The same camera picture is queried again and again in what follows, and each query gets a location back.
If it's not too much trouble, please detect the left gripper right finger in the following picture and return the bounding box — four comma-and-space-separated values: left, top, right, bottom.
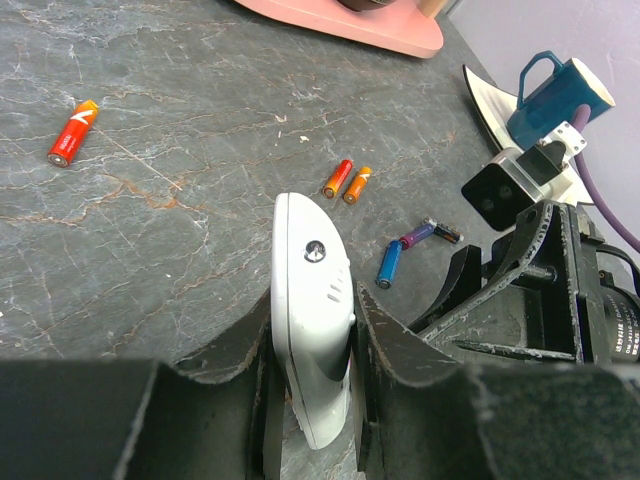
351, 282, 458, 475

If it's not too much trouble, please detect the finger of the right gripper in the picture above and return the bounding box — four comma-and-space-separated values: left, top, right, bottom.
422, 201, 568, 345
408, 245, 483, 333

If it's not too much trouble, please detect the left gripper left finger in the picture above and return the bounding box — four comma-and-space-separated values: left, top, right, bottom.
176, 292, 273, 479

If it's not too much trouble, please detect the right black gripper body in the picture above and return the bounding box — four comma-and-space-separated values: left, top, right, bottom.
424, 202, 639, 364

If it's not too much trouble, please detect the white remote control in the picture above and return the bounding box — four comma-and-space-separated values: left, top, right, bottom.
270, 192, 355, 450

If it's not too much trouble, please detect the black battery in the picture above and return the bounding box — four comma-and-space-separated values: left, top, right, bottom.
423, 217, 464, 244

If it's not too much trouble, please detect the purple battery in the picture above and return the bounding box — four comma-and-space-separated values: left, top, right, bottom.
399, 222, 436, 250

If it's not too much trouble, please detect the blue battery near right gripper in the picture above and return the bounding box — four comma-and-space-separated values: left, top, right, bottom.
376, 240, 403, 290

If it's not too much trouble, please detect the dark blue mug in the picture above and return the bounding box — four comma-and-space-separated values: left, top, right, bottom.
506, 50, 616, 150

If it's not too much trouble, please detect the white square plate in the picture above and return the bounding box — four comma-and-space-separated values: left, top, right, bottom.
462, 65, 594, 206

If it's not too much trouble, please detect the red yellow battery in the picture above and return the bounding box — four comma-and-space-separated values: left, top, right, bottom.
322, 159, 353, 199

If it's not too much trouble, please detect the pink three-tier shelf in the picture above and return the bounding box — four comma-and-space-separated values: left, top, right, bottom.
237, 0, 444, 59

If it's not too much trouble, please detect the patterned dark bowl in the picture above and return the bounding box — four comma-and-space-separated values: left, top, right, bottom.
338, 0, 395, 12

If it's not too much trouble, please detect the red orange battery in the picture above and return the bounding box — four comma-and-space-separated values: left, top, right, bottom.
47, 100, 99, 168

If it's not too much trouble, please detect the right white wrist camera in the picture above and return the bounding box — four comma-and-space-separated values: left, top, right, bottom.
461, 122, 590, 231

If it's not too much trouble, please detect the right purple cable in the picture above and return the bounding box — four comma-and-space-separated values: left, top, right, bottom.
569, 103, 640, 254

